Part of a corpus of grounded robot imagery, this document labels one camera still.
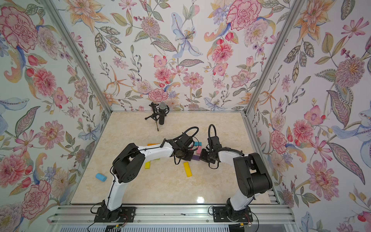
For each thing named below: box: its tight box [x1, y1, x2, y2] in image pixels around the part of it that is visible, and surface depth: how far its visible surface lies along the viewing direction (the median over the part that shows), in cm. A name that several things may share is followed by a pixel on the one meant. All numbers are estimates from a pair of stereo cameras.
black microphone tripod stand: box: [144, 102, 160, 132], surface depth 109 cm
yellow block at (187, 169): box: [183, 161, 193, 178], surface depth 91 cm
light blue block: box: [95, 173, 108, 183], surface depth 88 cm
